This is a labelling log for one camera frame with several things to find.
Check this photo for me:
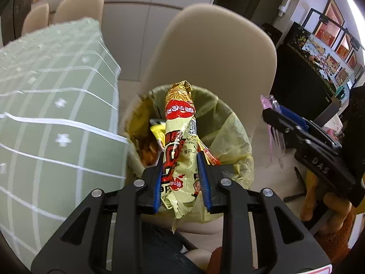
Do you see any beige chair far middle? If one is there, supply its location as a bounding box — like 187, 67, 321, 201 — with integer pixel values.
52, 0, 104, 24

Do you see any pink plastic wrapper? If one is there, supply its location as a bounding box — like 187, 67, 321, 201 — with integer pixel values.
260, 95, 286, 169

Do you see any yellow trash bag bin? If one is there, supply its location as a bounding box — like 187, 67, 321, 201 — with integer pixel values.
124, 85, 254, 189

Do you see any beige chair far left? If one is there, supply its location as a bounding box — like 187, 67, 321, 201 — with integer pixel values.
21, 3, 50, 36

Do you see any wooden shelf cabinet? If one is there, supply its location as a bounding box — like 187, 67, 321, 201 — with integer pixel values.
32, 0, 214, 82

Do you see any right hand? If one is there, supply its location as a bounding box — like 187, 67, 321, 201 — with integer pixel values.
300, 170, 353, 235

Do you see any green checked tablecloth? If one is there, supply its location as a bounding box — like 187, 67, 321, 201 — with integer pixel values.
1, 18, 128, 267

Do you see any yellow pink snack packet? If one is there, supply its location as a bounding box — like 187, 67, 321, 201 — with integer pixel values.
150, 119, 166, 150

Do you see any beige chair beside bin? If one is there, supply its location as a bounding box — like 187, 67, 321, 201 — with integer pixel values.
118, 3, 278, 252

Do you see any black television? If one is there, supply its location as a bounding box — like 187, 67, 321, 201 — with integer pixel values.
270, 22, 355, 126

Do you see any gold red snack packet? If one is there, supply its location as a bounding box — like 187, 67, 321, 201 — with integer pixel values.
161, 80, 201, 231

